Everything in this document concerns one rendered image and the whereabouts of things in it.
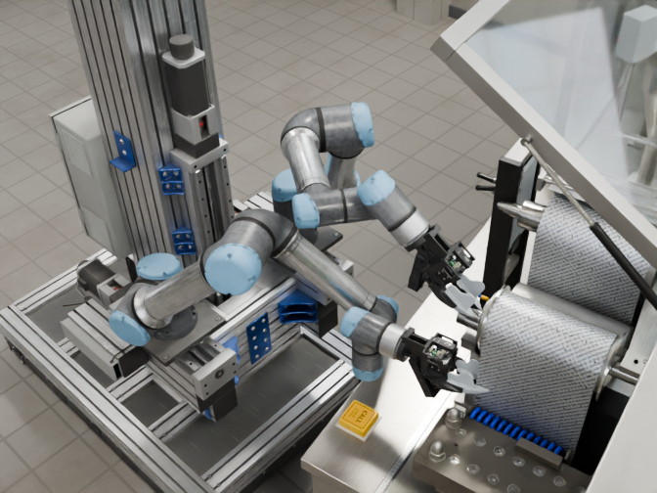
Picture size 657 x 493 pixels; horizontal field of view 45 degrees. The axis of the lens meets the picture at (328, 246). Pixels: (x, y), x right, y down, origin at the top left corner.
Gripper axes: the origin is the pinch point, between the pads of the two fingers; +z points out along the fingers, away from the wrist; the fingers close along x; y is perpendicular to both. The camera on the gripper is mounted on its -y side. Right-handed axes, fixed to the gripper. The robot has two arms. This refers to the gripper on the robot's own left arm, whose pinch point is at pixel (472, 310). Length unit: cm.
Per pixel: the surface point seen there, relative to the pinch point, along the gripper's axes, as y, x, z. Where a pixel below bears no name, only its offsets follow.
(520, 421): -6.4, -4.6, 25.8
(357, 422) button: -37.9, -16.0, 7.3
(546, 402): 3.6, -4.6, 23.0
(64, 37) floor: -345, 202, -217
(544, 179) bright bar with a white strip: 16.2, 25.4, -10.3
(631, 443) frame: 55, -46, 5
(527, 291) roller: 2.2, 14.3, 6.8
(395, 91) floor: -199, 255, -43
